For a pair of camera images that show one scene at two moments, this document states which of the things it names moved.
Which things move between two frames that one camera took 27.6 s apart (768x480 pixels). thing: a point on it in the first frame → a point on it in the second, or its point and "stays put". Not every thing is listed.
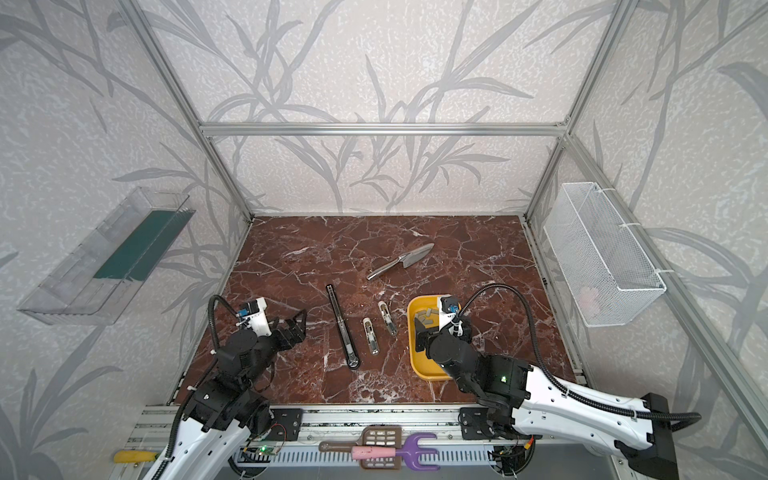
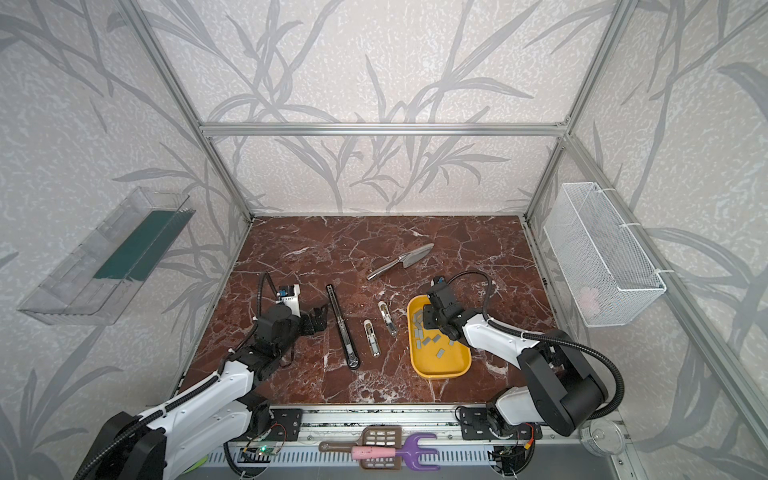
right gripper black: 434,334 → 437,313
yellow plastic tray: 421,365 stays put
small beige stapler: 371,336 stays put
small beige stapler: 388,319 stays put
